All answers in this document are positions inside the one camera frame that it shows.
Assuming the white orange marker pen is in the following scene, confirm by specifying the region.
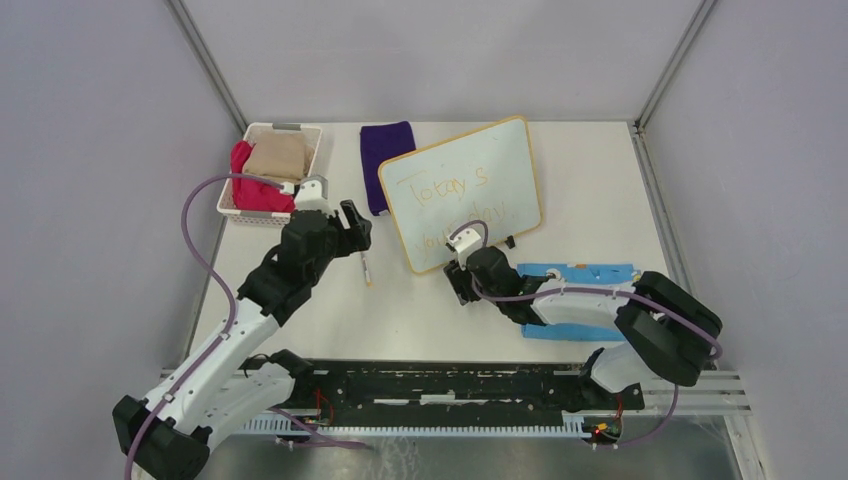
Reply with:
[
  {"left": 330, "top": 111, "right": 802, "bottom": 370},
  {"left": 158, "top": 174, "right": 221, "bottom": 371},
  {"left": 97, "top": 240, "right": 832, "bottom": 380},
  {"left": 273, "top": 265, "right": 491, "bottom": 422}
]
[{"left": 360, "top": 252, "right": 373, "bottom": 287}]

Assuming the yellow framed whiteboard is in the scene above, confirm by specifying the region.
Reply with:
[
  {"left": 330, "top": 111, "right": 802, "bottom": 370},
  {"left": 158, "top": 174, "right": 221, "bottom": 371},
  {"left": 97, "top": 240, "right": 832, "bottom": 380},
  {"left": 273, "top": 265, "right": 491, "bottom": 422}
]
[{"left": 378, "top": 116, "right": 543, "bottom": 274}]

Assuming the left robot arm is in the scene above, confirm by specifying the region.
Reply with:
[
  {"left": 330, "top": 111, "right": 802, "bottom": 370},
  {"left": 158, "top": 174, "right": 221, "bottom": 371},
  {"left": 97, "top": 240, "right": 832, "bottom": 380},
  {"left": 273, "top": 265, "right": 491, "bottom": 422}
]
[{"left": 113, "top": 200, "right": 372, "bottom": 479}]

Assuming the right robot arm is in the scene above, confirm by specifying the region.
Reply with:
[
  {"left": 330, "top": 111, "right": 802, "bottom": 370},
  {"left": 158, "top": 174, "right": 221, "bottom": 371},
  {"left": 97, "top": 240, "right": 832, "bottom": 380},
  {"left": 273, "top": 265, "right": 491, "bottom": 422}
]
[{"left": 444, "top": 245, "right": 723, "bottom": 408}]

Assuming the beige cloth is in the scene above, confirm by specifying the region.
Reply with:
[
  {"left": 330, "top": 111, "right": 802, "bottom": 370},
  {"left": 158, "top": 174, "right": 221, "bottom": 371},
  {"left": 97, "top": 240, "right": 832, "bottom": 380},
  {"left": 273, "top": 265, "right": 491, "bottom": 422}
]
[{"left": 242, "top": 130, "right": 315, "bottom": 185}]

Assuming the blue patterned cloth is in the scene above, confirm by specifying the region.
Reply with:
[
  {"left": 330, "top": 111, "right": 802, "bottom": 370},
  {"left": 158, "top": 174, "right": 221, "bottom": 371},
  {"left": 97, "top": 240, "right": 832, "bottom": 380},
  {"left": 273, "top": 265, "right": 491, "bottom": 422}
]
[{"left": 517, "top": 263, "right": 641, "bottom": 342}]

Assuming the purple folded cloth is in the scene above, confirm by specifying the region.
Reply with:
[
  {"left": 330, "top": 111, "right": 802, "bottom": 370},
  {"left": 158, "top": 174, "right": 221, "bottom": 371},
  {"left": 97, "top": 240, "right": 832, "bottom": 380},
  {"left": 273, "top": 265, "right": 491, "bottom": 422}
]
[{"left": 359, "top": 121, "right": 416, "bottom": 216}]

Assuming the pink cloth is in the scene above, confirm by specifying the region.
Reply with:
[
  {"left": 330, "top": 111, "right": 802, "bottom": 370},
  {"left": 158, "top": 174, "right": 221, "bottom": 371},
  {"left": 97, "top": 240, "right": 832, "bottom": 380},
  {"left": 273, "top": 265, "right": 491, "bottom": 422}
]
[{"left": 230, "top": 141, "right": 295, "bottom": 213}]

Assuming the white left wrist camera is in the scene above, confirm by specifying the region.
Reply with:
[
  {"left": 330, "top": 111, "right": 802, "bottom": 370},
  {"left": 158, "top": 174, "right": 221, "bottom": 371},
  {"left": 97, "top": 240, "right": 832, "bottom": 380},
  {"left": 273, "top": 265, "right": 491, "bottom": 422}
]
[{"left": 278, "top": 175, "right": 330, "bottom": 211}]

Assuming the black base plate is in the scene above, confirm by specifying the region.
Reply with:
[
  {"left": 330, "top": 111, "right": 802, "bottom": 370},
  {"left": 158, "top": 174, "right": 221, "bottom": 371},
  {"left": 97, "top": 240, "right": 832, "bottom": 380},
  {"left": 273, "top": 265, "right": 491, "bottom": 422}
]
[{"left": 278, "top": 359, "right": 645, "bottom": 428}]

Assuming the white cable duct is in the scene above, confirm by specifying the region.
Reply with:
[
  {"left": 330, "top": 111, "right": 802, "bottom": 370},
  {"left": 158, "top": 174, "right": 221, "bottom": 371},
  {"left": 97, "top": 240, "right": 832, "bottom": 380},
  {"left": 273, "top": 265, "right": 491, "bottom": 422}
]
[{"left": 236, "top": 413, "right": 591, "bottom": 439}]

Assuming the aluminium rail frame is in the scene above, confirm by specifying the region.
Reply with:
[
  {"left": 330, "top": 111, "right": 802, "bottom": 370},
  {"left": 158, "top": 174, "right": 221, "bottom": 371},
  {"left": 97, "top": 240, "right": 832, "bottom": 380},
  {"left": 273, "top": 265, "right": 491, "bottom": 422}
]
[{"left": 183, "top": 121, "right": 750, "bottom": 416}]

